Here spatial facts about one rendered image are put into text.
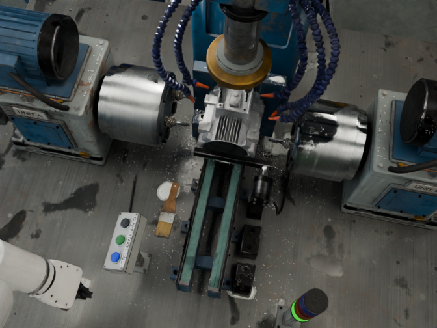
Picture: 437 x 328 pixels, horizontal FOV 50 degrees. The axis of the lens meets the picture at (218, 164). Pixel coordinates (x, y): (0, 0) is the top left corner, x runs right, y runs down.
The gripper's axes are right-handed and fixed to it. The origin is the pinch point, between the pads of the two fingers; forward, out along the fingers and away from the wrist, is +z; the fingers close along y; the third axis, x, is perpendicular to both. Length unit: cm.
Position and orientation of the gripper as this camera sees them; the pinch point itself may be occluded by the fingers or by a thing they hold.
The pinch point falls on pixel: (82, 293)
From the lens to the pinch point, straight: 129.6
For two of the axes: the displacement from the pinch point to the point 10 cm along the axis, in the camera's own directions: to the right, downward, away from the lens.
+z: 3.9, 4.5, 8.0
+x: -9.0, 0.0, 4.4
